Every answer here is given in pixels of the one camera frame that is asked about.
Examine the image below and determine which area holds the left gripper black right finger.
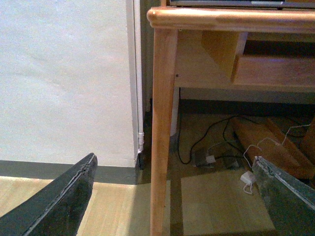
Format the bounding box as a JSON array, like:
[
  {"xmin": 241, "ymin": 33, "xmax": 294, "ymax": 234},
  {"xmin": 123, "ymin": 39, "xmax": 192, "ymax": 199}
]
[{"xmin": 252, "ymin": 156, "xmax": 315, "ymax": 236}]

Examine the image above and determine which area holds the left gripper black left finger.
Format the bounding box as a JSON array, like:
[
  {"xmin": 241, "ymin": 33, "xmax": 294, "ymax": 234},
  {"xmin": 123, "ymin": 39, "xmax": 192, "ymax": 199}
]
[{"xmin": 0, "ymin": 153, "xmax": 97, "ymax": 236}]

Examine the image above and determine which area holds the white power adapter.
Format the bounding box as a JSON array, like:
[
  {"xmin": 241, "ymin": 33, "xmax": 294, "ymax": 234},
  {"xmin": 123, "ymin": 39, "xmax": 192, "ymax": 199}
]
[{"xmin": 240, "ymin": 171, "xmax": 256, "ymax": 185}]

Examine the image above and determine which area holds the wooden rolling stand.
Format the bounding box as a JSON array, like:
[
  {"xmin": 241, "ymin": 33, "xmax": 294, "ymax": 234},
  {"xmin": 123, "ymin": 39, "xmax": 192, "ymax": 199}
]
[{"xmin": 231, "ymin": 118, "xmax": 315, "ymax": 180}]

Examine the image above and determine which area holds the grey power strip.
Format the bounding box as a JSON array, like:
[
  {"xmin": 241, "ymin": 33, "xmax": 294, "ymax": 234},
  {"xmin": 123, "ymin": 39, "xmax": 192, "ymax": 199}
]
[{"xmin": 192, "ymin": 148, "xmax": 243, "ymax": 170}]

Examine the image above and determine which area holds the wooden desk drawer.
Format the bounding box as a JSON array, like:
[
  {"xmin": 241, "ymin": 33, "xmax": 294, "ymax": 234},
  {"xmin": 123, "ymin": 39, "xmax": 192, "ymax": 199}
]
[{"xmin": 232, "ymin": 55, "xmax": 315, "ymax": 87}]

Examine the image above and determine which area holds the wooden desk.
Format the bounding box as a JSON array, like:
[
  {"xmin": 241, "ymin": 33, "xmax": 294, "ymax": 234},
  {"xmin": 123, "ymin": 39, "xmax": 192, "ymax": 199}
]
[{"xmin": 147, "ymin": 4, "xmax": 315, "ymax": 236}]

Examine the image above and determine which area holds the laptop on desk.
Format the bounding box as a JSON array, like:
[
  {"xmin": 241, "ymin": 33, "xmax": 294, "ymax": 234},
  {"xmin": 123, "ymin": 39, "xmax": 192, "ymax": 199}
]
[{"xmin": 169, "ymin": 0, "xmax": 315, "ymax": 9}]

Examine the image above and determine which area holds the white charger cable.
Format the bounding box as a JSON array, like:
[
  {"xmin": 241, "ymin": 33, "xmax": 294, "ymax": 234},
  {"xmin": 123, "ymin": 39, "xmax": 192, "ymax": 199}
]
[{"xmin": 243, "ymin": 124, "xmax": 311, "ymax": 196}]

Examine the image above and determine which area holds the black power cable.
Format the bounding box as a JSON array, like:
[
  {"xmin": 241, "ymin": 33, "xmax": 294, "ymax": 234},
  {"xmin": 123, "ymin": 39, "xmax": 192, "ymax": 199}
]
[{"xmin": 177, "ymin": 88, "xmax": 259, "ymax": 165}]

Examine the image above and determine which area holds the white wall pipe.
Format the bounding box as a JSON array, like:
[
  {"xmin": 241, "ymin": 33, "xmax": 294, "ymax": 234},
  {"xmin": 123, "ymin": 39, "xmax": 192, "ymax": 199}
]
[{"xmin": 133, "ymin": 0, "xmax": 144, "ymax": 154}]

